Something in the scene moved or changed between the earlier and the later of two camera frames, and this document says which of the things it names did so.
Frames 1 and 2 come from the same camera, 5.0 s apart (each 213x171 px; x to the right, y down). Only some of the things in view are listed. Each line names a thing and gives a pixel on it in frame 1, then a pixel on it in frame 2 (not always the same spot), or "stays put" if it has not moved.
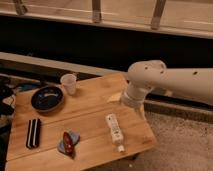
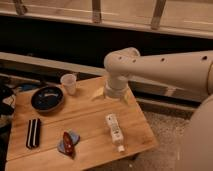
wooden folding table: [87, 130] stays put
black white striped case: [33, 133] stays put
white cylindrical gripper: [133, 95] -> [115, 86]
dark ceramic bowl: [47, 98] stays put
